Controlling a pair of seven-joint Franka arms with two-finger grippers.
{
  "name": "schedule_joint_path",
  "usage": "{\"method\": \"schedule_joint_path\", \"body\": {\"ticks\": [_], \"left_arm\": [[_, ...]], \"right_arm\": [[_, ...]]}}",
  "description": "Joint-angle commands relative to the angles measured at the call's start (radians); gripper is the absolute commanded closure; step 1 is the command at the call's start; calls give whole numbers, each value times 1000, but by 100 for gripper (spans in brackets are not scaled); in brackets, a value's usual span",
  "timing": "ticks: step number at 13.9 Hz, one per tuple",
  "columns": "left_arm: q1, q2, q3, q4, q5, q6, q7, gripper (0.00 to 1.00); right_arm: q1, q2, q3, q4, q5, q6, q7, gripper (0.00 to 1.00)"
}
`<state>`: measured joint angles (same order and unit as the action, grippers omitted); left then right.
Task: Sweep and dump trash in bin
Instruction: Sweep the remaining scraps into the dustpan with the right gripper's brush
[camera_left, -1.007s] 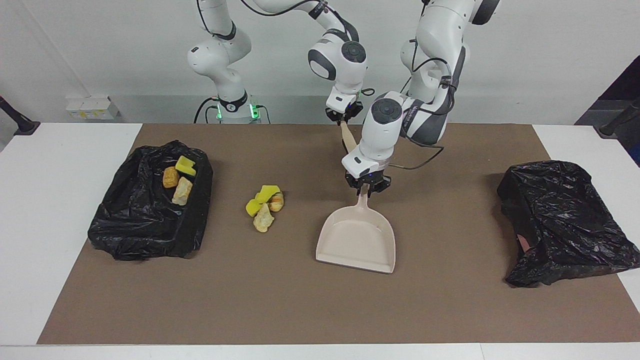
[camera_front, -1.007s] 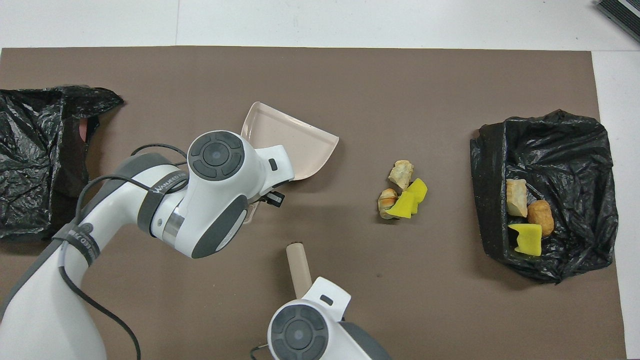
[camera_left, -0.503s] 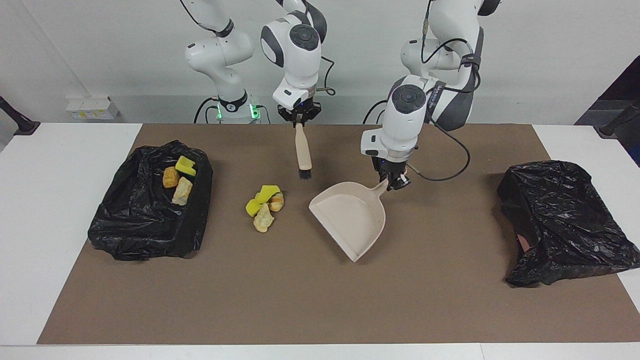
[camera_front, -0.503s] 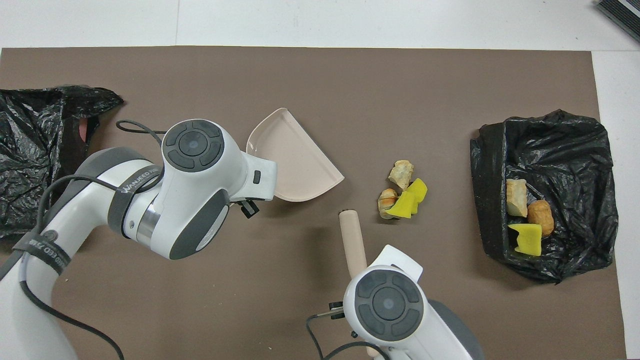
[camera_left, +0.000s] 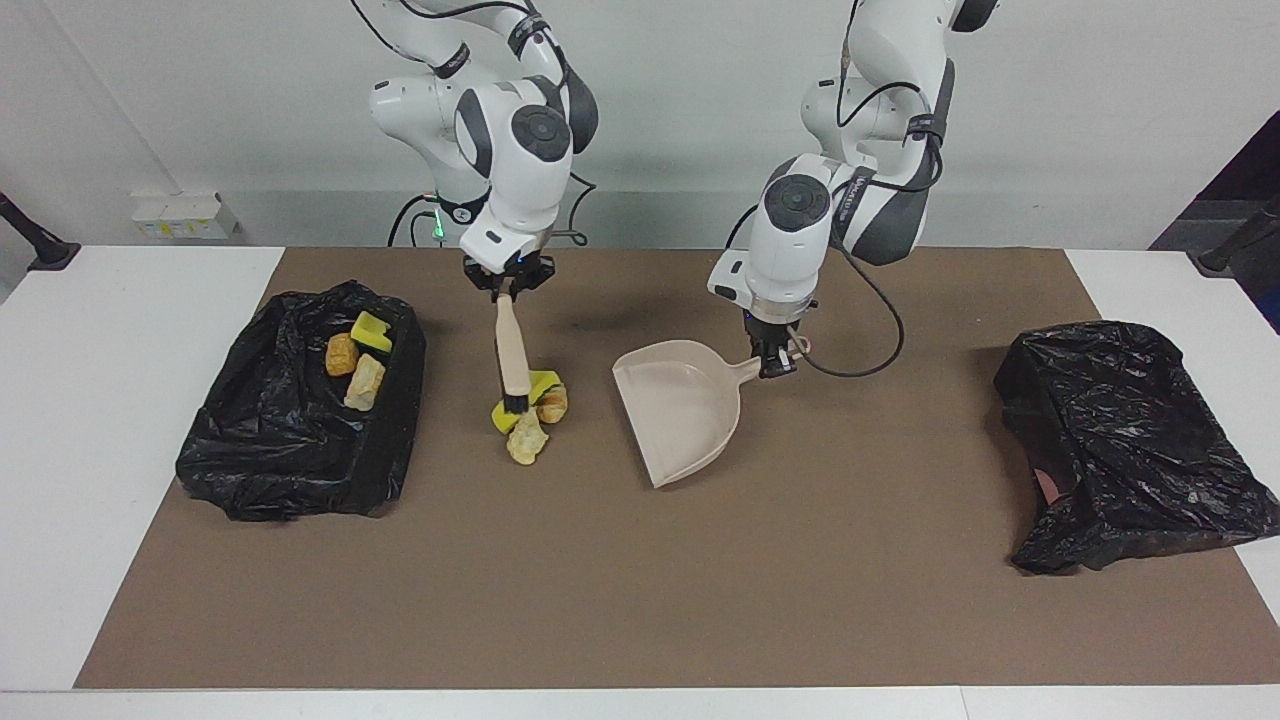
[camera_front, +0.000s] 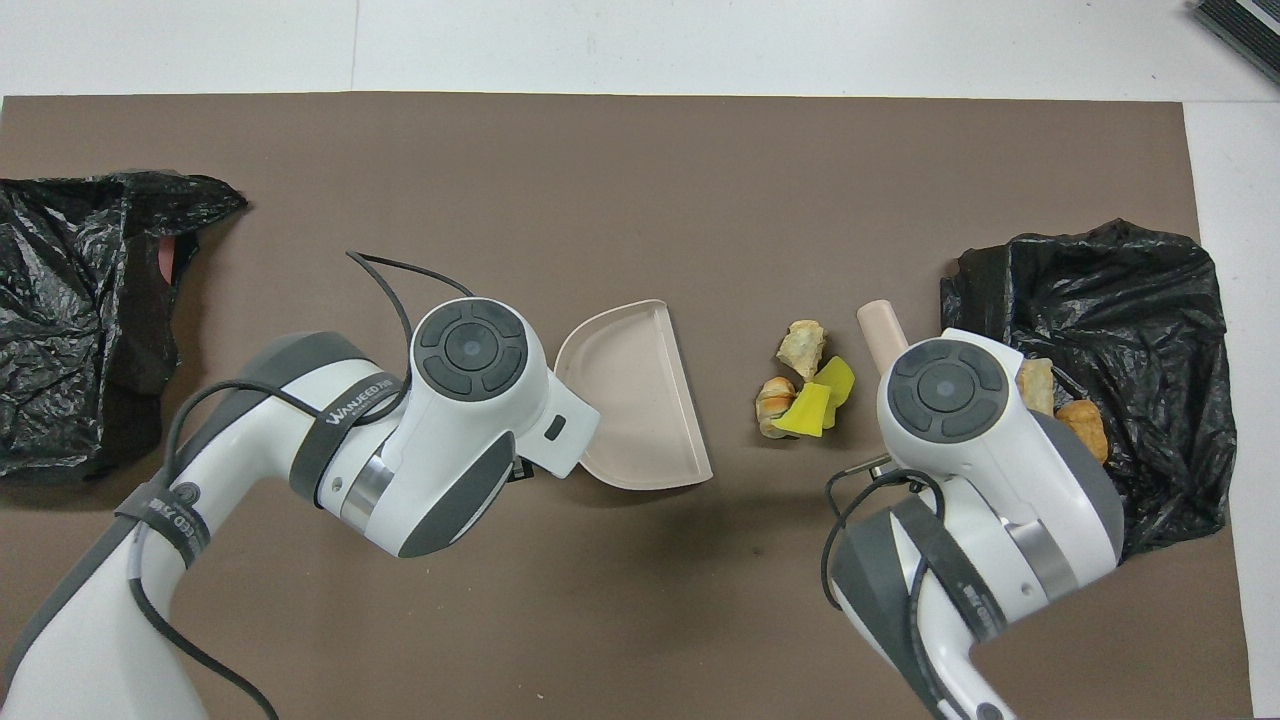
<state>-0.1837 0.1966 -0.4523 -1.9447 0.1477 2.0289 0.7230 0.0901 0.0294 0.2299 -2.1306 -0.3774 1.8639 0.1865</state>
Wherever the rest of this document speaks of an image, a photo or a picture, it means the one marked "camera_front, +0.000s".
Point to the pale torn bread piece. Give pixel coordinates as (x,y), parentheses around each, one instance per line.
(802,345)

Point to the small glazed croissant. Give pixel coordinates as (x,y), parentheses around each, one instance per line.
(772,400)

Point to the striped flaky croissant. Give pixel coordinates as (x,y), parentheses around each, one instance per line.
(1038,385)

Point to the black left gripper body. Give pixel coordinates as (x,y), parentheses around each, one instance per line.
(520,468)

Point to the brown table mat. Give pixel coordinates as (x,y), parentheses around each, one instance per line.
(640,150)

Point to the beige plastic dustpan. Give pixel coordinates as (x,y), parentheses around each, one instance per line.
(640,400)

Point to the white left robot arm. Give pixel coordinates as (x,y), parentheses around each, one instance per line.
(450,420)

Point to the black plastic bin bag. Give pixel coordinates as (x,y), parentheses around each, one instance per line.
(70,320)
(1150,330)

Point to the black ribbed device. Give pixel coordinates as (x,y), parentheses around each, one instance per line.
(1245,30)

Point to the brown round bun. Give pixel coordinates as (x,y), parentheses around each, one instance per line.
(1088,428)

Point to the pink plastic bin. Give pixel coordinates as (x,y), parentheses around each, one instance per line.
(166,262)

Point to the beige hand brush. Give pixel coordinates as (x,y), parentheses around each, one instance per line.
(882,330)

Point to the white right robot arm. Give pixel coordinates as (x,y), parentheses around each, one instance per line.
(950,400)

